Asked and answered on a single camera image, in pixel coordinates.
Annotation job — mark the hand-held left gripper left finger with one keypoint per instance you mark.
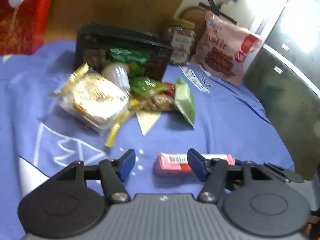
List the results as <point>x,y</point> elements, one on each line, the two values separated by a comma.
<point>127,163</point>

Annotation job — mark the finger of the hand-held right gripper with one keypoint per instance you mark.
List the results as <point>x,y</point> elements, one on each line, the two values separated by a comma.
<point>285,172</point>

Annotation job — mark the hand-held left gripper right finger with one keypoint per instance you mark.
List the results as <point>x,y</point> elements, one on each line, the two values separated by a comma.
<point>197,165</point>

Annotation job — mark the pink snack bar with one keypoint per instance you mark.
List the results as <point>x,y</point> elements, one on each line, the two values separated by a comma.
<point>170,166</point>

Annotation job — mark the clear nut packet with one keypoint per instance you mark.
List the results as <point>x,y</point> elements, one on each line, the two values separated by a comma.
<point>156,103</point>

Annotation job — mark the black storage box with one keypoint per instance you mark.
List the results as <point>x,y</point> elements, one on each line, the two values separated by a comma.
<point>155,55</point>

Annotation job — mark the blue printed tablecloth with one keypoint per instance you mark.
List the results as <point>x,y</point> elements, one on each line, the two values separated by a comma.
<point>225,120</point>

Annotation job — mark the light green snack packet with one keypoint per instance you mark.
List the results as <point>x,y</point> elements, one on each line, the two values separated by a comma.
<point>186,102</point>

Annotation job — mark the clear cracker packet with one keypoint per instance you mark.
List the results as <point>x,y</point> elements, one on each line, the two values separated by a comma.
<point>96,97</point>

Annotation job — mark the red snack packet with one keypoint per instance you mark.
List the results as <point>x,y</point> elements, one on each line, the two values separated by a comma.
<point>170,88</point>

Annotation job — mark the dark green snack packet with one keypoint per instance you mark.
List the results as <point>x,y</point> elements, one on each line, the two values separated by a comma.
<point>147,85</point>

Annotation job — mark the clear printed wrapper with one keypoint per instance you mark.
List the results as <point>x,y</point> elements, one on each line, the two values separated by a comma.
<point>197,78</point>

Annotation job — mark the white plastic bottle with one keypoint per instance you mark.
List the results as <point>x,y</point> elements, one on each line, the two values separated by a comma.
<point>117,75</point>

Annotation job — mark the green packet with white print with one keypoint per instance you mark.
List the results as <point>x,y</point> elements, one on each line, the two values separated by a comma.
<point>127,54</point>

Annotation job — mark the large pink snack bag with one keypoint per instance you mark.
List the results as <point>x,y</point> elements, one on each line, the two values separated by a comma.
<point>220,52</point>

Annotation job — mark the glass nut jar yellow lid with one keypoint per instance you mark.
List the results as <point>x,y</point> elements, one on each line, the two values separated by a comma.
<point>180,42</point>

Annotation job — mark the round wooden board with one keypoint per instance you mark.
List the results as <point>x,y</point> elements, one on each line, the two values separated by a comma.
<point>192,17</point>

